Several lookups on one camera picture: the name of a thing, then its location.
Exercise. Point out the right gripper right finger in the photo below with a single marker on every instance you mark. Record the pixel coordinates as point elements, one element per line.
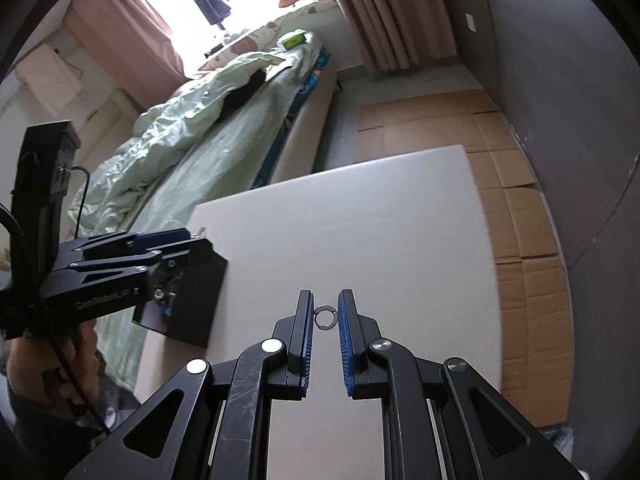
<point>440,420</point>

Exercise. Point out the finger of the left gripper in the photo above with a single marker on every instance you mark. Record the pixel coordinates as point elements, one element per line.
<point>121,244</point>
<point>116,283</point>

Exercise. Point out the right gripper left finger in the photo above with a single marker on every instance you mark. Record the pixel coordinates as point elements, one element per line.
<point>212,421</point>

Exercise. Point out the black jewelry box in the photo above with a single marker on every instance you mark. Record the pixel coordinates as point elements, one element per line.
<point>184,303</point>

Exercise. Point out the person's left hand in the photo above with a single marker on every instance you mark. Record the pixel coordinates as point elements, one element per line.
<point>29,358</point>

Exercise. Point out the beige headboard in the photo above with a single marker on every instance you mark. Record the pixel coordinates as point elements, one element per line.
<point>106,130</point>

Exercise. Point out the cardboard floor sheet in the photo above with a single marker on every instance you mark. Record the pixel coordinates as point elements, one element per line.
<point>537,326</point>

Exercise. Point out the light green duvet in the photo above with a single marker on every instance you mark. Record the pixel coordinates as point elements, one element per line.
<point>160,138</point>

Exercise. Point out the pink curtain left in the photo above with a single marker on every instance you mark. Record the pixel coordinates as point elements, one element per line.
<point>132,43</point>

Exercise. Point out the pink curtain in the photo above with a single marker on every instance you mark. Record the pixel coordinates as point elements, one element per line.
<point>132,43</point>
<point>395,35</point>

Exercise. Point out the bed with green sheet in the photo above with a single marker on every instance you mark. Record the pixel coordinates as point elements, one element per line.
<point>242,148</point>

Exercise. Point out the white low table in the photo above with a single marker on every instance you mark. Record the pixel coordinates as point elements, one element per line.
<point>406,234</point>

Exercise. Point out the patterned window seat cushion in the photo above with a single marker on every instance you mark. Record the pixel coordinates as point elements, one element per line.
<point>263,36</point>

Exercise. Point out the green box on bed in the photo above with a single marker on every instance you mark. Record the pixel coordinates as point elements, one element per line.
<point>290,40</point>

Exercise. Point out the pink curtain right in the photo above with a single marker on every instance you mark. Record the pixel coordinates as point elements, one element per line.
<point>395,35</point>

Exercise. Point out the white wall outlet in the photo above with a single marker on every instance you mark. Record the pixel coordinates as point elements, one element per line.
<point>470,22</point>

